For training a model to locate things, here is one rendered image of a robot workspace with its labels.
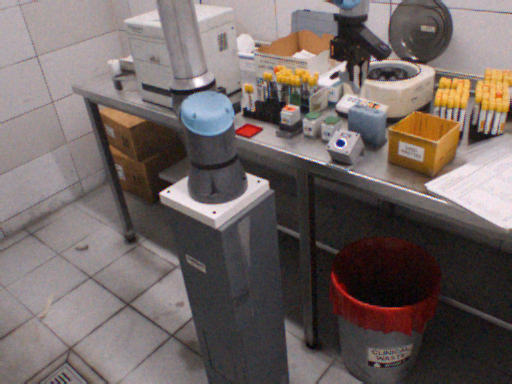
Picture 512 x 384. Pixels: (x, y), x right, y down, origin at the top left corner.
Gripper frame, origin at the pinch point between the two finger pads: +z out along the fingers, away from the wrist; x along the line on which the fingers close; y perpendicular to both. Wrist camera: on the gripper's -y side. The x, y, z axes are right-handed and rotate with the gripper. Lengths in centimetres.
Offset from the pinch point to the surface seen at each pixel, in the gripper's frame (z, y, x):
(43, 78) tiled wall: 27, 188, 19
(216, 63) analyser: 2, 57, 3
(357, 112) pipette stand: 5.7, -1.2, 2.0
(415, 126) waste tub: 9.4, -14.7, -6.2
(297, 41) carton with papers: 5, 56, -38
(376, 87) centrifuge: 4.5, 3.1, -13.8
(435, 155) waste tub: 8.8, -27.1, 6.1
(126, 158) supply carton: 76, 158, -1
